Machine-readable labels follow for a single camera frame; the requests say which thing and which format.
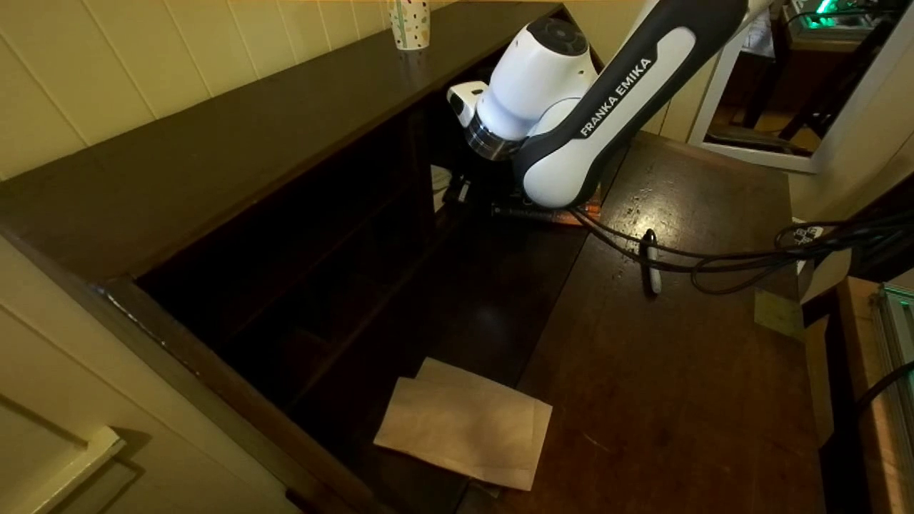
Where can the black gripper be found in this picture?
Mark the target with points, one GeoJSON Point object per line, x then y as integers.
{"type": "Point", "coordinates": [472, 174]}

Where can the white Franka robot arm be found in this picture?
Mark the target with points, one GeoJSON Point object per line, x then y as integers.
{"type": "Point", "coordinates": [573, 144]}

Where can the white polka dot paper cup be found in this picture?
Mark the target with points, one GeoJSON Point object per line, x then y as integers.
{"type": "Point", "coordinates": [413, 24]}

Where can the white marker with black cap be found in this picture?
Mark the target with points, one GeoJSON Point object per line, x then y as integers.
{"type": "Point", "coordinates": [652, 266]}

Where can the folded beige cloth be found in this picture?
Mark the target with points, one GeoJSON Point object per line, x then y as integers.
{"type": "Point", "coordinates": [466, 424]}

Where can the dark wooden secretary desk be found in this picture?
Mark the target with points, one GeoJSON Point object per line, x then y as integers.
{"type": "Point", "coordinates": [667, 401]}

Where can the yellow sticky note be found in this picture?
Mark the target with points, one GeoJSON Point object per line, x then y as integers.
{"type": "Point", "coordinates": [779, 314]}

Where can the light wooden side table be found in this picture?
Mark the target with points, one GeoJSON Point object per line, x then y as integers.
{"type": "Point", "coordinates": [857, 401]}

